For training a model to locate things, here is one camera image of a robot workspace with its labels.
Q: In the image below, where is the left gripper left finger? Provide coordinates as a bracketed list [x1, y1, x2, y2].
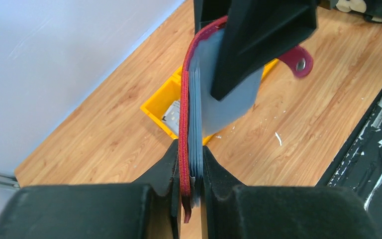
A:
[0, 140, 181, 239]

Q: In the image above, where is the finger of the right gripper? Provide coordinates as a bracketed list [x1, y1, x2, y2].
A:
[193, 0, 319, 100]

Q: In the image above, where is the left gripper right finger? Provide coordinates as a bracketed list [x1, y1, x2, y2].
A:
[201, 147, 379, 239]

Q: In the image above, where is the red leather card holder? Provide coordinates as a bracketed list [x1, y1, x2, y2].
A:
[177, 14, 314, 225]

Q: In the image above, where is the silver VIP card stack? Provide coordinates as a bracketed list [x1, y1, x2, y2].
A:
[161, 100, 180, 136]

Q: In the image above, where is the middle yellow bin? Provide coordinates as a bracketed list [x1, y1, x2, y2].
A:
[262, 59, 279, 80]

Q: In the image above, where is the yellow bin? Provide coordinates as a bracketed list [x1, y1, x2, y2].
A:
[262, 59, 279, 80]
[140, 66, 215, 146]

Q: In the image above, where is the small white scrap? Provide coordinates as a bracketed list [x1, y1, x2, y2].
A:
[275, 132, 283, 146]

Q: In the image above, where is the left yellow bin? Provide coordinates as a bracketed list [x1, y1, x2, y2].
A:
[140, 66, 215, 146]

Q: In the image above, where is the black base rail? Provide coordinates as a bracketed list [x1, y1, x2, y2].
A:
[317, 89, 382, 238]

